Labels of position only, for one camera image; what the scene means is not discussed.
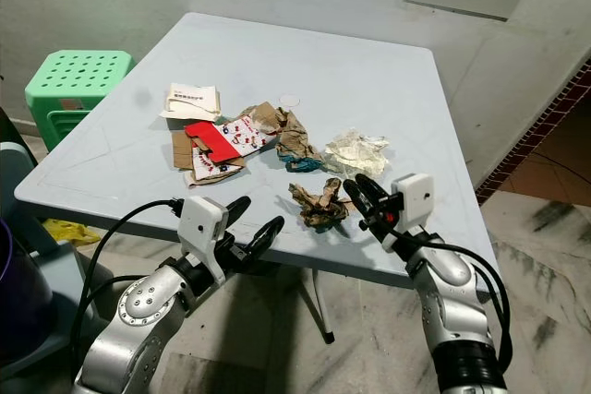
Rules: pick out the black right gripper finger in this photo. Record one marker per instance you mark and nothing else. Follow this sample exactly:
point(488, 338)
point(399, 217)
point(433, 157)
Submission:
point(363, 202)
point(379, 193)

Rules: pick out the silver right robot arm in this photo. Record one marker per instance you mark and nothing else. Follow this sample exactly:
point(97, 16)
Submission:
point(448, 289)

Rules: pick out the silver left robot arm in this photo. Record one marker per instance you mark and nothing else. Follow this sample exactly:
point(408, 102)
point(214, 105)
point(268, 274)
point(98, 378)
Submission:
point(148, 309)

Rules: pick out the purple plastic bin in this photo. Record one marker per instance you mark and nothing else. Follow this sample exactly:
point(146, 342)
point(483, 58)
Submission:
point(23, 297)

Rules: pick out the crumpled brown paper ball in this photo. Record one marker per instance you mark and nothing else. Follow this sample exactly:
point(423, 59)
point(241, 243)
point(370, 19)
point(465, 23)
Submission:
point(319, 203)

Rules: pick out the crumpled white plastic wrapper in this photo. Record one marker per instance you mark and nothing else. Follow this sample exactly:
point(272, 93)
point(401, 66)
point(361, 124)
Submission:
point(355, 152)

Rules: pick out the teal plastic scrap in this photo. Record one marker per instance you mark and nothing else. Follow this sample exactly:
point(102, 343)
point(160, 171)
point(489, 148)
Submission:
point(303, 164)

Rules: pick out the red cardboard piece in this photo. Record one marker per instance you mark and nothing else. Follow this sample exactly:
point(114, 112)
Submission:
point(212, 140)

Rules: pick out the white printed carton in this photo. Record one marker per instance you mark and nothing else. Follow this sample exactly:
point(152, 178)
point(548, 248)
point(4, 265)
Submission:
point(251, 134)

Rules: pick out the flat brown cardboard piece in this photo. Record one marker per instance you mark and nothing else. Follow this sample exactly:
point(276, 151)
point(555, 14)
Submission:
point(180, 148)

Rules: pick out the crumpled brown paper bag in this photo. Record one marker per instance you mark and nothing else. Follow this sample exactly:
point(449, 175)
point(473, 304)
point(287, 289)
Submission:
point(293, 136)

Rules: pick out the white folded paper box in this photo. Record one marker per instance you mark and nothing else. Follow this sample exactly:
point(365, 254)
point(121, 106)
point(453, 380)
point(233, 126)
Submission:
point(192, 101)

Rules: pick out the small white round lid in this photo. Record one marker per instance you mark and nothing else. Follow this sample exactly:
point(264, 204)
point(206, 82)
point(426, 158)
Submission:
point(289, 100)

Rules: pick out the yellow plastic bag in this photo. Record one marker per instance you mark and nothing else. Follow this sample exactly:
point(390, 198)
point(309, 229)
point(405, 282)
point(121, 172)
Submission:
point(72, 231)

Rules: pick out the blue-grey plastic chair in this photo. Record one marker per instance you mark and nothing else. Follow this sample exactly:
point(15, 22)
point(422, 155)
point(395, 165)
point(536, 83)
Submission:
point(28, 182)

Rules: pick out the green plastic stool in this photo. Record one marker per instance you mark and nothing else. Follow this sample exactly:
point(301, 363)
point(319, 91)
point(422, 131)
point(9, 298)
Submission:
point(78, 88)

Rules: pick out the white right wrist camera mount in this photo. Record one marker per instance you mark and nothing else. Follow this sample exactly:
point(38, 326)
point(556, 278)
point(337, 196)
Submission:
point(415, 198)

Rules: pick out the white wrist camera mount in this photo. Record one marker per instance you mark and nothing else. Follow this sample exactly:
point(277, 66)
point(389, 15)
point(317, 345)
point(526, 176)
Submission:
point(203, 224)
point(415, 198)

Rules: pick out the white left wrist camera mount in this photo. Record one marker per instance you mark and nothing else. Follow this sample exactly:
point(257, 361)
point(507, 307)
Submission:
point(203, 224)

